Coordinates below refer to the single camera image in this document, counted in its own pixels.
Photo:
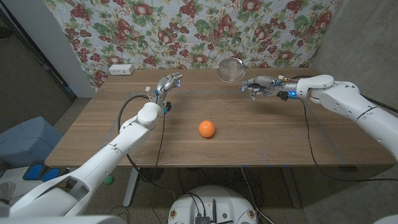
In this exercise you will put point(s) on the grey table leg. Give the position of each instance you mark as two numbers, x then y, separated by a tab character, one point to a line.
292	189

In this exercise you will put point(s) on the floral fruit print backdrop cloth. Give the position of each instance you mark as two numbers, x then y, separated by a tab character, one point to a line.
155	31

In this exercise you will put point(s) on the white table leg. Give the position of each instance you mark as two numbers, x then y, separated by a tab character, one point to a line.
130	189

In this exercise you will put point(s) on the white power strip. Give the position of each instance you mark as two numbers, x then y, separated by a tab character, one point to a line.
121	69

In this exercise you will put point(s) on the orange fruit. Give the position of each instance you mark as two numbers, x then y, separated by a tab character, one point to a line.
206	129

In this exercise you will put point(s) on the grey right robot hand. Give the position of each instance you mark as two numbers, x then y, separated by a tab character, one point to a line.
265	84

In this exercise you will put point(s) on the round black floor fan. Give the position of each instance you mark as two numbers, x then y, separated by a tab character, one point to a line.
152	174

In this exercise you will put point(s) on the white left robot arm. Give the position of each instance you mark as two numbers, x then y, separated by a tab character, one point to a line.
109	157

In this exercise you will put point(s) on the blue foot pedal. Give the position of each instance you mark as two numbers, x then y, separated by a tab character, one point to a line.
33	171
51	175

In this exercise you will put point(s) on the white robot chest edge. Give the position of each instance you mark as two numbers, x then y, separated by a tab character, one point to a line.
62	220

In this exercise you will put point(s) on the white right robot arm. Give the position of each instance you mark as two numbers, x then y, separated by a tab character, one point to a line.
351	104

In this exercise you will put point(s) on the white robot torso base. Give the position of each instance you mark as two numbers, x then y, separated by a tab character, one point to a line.
230	205

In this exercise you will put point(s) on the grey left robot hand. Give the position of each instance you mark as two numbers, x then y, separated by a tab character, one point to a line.
164	84

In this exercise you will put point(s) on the blue plastic bin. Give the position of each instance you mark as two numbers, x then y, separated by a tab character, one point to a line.
28	141

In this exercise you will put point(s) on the small green ball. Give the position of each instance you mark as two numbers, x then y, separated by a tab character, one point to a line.
109	180

